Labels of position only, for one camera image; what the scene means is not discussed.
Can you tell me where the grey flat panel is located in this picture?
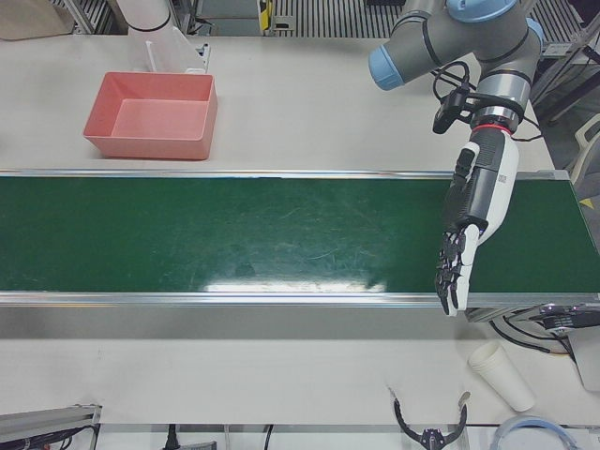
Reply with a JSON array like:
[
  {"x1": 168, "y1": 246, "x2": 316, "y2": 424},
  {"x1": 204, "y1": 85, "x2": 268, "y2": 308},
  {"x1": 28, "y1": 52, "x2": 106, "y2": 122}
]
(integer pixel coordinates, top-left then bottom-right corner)
[{"x1": 567, "y1": 326, "x2": 600, "y2": 393}]

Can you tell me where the brown cardboard sheet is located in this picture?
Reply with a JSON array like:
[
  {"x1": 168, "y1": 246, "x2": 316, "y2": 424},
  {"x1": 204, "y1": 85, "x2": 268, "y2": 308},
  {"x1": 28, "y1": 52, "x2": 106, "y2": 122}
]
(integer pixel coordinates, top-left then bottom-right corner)
[{"x1": 0, "y1": 0, "x2": 72, "y2": 41}]

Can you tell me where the pink plastic box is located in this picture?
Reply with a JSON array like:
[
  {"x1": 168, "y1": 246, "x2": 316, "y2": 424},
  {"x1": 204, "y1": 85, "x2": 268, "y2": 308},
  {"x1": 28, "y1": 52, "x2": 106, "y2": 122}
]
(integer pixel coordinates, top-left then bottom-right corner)
[{"x1": 82, "y1": 71, "x2": 220, "y2": 161}]

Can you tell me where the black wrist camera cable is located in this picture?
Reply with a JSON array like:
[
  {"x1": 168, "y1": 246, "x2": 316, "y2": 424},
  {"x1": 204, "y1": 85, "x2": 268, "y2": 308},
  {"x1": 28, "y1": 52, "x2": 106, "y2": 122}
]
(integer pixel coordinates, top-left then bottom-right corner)
[{"x1": 431, "y1": 60, "x2": 473, "y2": 102}]

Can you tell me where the white cylindrical pedestal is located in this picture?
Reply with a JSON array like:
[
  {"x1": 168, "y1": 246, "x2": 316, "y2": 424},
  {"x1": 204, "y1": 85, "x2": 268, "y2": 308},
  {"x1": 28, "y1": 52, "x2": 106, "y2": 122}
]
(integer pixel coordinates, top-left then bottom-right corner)
[{"x1": 112, "y1": 0, "x2": 175, "y2": 35}]

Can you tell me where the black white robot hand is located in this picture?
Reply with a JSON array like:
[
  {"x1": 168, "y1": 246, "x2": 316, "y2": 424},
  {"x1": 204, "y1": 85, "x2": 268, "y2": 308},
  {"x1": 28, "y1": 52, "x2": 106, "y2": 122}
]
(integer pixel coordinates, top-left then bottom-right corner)
[{"x1": 434, "y1": 128, "x2": 520, "y2": 318}]

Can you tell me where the aluminium profile bar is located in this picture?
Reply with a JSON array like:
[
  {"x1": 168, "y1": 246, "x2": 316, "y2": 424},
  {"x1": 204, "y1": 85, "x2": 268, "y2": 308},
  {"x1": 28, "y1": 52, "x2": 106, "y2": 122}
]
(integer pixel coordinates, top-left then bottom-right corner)
[{"x1": 0, "y1": 402, "x2": 103, "y2": 450}]

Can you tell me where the green conveyor belt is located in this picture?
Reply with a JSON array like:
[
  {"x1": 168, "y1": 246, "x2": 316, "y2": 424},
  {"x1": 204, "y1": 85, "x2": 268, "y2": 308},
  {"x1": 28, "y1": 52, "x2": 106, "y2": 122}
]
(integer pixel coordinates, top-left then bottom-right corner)
[{"x1": 0, "y1": 168, "x2": 600, "y2": 324}]

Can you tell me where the stack of white paper cups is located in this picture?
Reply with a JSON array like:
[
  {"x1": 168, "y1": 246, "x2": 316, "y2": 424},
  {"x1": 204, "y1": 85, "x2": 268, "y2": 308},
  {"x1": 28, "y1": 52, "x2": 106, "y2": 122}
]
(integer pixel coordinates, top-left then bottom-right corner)
[{"x1": 467, "y1": 340, "x2": 537, "y2": 413}]

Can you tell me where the blue and white ring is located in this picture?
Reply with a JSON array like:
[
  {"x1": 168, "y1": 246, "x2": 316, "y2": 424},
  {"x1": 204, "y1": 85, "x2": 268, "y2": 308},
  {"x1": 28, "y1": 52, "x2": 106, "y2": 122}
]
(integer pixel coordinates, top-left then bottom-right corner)
[{"x1": 490, "y1": 416, "x2": 580, "y2": 450}]

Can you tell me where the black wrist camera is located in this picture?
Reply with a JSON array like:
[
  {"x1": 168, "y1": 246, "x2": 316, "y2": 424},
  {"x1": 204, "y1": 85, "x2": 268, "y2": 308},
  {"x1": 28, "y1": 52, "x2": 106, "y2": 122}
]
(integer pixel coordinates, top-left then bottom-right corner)
[{"x1": 431, "y1": 88, "x2": 474, "y2": 135}]

